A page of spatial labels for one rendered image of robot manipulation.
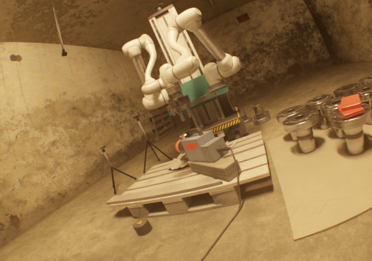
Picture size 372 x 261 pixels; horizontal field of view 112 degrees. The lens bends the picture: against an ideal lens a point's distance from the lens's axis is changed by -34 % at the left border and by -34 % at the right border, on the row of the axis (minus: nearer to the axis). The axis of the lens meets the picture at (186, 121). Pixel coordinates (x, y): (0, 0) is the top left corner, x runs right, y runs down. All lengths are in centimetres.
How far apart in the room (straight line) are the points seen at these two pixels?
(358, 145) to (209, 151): 88
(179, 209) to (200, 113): 123
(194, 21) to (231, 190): 124
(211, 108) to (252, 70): 431
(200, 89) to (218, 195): 126
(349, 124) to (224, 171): 70
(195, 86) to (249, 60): 442
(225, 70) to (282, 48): 481
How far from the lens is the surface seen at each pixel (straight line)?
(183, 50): 131
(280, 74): 638
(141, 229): 122
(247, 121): 286
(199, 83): 203
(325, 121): 164
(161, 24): 236
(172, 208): 125
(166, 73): 124
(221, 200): 110
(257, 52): 635
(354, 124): 104
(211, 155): 114
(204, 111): 213
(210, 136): 123
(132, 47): 197
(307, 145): 134
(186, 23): 158
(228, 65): 177
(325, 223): 83
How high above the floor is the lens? 61
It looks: 5 degrees down
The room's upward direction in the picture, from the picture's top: 24 degrees counter-clockwise
